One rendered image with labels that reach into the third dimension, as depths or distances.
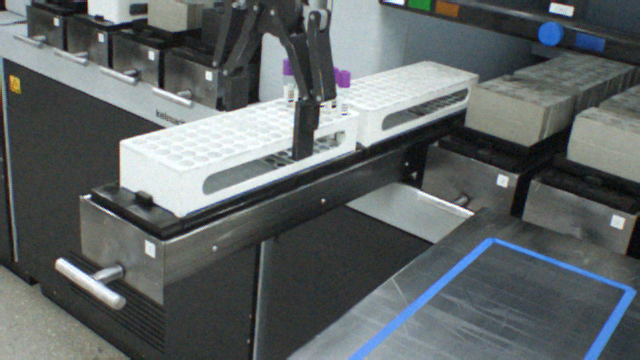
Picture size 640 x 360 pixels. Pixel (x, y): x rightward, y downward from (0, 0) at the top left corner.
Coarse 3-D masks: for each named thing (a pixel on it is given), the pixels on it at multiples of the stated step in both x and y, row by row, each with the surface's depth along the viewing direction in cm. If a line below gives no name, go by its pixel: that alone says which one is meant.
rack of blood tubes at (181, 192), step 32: (192, 128) 84; (224, 128) 84; (256, 128) 85; (288, 128) 86; (320, 128) 87; (352, 128) 93; (128, 160) 77; (160, 160) 74; (192, 160) 75; (224, 160) 76; (256, 160) 90; (288, 160) 87; (320, 160) 90; (160, 192) 75; (192, 192) 74; (224, 192) 78
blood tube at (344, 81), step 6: (342, 72) 90; (348, 72) 90; (342, 78) 90; (348, 78) 90; (342, 84) 90; (348, 84) 91; (342, 90) 91; (348, 90) 91; (342, 96) 91; (348, 96) 92; (342, 102) 91; (342, 108) 92; (342, 114) 92; (342, 132) 93; (342, 138) 93
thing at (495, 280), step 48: (480, 240) 74; (528, 240) 75; (576, 240) 77; (384, 288) 64; (432, 288) 65; (480, 288) 66; (528, 288) 67; (576, 288) 67; (624, 288) 68; (336, 336) 57; (384, 336) 58; (432, 336) 58; (480, 336) 59; (528, 336) 60; (576, 336) 60; (624, 336) 61
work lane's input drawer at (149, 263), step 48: (384, 144) 99; (96, 192) 77; (144, 192) 76; (288, 192) 84; (336, 192) 91; (96, 240) 78; (144, 240) 72; (192, 240) 74; (240, 240) 80; (96, 288) 72; (144, 288) 74
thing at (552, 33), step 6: (546, 24) 93; (552, 24) 93; (558, 24) 93; (540, 30) 94; (546, 30) 93; (552, 30) 93; (558, 30) 92; (540, 36) 94; (546, 36) 93; (552, 36) 93; (558, 36) 92; (546, 42) 94; (552, 42) 93; (558, 42) 93
